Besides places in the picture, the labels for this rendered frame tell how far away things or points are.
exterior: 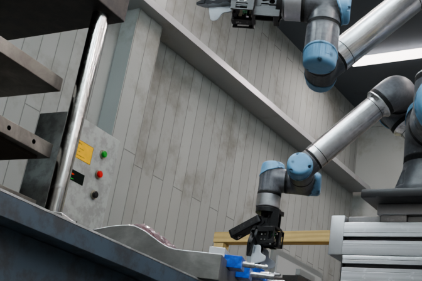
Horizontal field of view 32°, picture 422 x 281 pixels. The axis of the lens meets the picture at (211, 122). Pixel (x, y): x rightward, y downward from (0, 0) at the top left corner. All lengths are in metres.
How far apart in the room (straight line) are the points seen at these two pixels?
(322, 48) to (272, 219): 0.79
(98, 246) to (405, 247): 0.65
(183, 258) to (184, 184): 4.61
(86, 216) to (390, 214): 1.39
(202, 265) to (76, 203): 1.18
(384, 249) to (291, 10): 0.57
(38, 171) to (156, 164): 3.29
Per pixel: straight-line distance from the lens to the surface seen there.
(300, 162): 2.14
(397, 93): 2.25
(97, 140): 2.78
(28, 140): 2.43
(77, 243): 1.26
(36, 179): 2.67
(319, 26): 1.65
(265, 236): 2.25
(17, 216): 1.16
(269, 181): 2.29
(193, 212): 6.30
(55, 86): 2.59
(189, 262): 1.59
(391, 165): 9.25
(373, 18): 1.81
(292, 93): 8.02
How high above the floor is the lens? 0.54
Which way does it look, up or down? 21 degrees up
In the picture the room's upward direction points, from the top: 10 degrees clockwise
